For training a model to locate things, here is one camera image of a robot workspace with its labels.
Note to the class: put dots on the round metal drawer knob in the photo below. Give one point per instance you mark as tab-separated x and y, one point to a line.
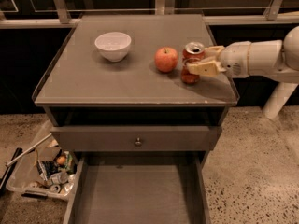
138	142

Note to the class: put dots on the open grey middle drawer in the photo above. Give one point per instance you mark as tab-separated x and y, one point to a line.
138	190

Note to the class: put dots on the black flat bar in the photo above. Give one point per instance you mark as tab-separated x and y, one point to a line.
4	178

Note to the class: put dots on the orange fruit in bin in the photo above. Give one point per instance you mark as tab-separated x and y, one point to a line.
61	160

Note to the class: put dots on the red coke can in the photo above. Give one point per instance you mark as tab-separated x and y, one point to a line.
193	52

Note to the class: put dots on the clear plastic storage bin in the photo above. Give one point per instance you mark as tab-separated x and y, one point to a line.
25	178

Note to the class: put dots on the grey top drawer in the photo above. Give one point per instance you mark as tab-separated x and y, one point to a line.
122	138

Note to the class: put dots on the white ceramic bowl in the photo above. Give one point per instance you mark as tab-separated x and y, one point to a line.
113	46

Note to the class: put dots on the red apple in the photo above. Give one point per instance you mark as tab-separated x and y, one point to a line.
166	59

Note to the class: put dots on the dark snack bag in bin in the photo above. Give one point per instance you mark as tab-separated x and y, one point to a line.
46	169

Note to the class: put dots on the silver can in bin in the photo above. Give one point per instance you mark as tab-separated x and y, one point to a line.
59	178

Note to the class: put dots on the grey drawer cabinet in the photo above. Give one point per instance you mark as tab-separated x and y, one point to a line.
82	88

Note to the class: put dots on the metal window frame rail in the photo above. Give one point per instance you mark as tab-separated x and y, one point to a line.
47	13

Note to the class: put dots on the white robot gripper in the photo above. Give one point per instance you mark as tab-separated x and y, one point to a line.
234	59

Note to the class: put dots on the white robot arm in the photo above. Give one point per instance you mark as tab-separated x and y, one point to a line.
287	75

